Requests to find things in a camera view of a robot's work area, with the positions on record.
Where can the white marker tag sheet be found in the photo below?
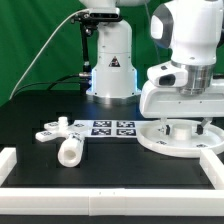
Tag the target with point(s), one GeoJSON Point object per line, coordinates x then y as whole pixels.
{"type": "Point", "coordinates": [110, 128]}

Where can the white cross-shaped table base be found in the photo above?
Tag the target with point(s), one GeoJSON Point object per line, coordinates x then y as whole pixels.
{"type": "Point", "coordinates": [61, 129]}

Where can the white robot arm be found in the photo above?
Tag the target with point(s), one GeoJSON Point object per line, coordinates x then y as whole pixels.
{"type": "Point", "coordinates": [182, 87]}

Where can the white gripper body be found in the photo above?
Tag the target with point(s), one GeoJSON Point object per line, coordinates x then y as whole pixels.
{"type": "Point", "coordinates": [156, 102]}

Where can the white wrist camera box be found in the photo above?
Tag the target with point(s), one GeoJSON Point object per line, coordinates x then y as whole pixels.
{"type": "Point", "coordinates": [167, 75]}

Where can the white U-shaped fence frame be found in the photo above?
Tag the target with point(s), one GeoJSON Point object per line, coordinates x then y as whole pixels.
{"type": "Point", "coordinates": [123, 202]}

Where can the white round table top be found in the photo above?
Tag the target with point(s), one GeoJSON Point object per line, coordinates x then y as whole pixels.
{"type": "Point", "coordinates": [183, 141]}

